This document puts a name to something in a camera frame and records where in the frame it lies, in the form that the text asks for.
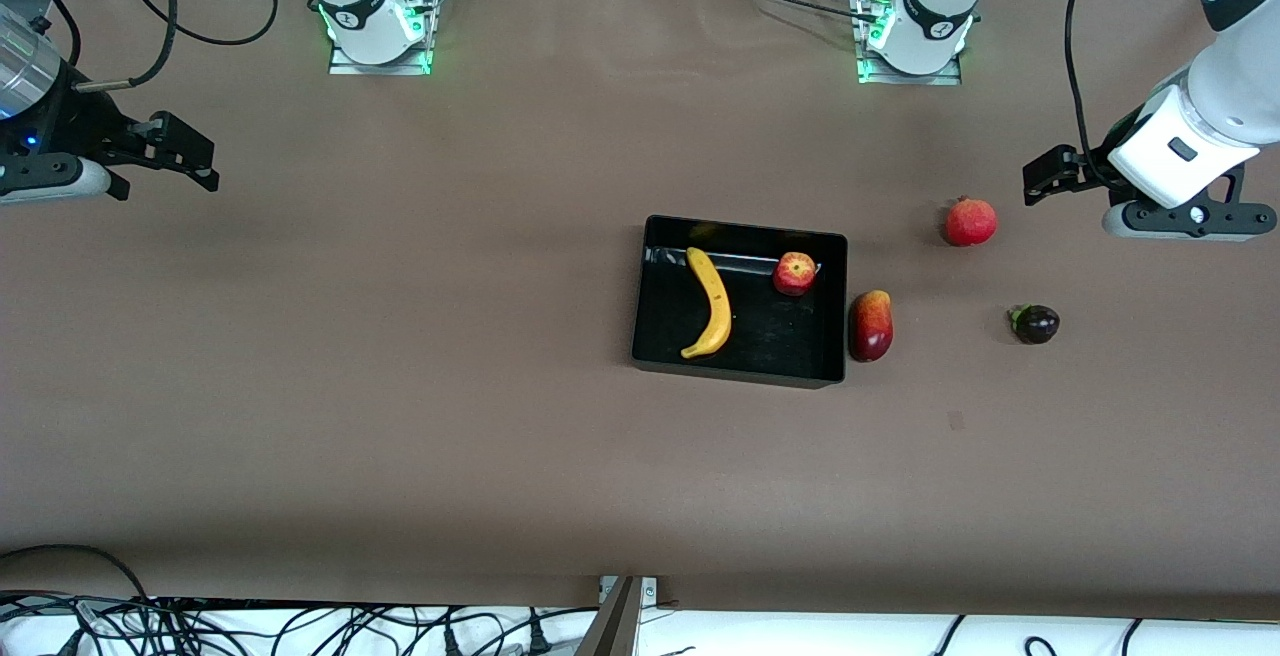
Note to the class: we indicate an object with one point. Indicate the red yellow mango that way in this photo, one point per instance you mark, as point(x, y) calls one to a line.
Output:
point(870, 328)

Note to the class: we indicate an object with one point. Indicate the dark purple eggplant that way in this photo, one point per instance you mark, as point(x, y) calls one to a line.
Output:
point(1037, 325)

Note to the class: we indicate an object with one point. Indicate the dark metal bar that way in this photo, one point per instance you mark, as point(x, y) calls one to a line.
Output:
point(615, 631)

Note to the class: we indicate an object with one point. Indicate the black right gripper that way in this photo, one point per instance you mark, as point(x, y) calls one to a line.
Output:
point(75, 126)

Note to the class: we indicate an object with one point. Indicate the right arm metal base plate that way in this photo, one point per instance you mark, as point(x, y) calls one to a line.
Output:
point(345, 66)

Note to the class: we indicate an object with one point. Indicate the black rectangular plastic tray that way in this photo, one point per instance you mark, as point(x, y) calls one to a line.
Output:
point(770, 336)

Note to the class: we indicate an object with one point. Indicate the red pomegranate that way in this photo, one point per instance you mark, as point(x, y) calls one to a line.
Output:
point(970, 223)

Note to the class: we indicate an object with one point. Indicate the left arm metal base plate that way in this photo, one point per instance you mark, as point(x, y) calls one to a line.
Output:
point(940, 78)

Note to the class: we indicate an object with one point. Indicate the small metal bracket plate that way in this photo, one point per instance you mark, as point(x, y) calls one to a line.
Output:
point(650, 591)

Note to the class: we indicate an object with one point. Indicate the yellow banana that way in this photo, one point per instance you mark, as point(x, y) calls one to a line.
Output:
point(715, 296)

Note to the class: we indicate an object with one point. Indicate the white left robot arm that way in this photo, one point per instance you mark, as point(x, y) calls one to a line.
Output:
point(1240, 86)

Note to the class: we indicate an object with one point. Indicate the red yellow apple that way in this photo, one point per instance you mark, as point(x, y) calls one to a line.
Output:
point(794, 274)

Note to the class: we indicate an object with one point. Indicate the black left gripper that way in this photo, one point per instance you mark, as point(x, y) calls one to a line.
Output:
point(1110, 158)

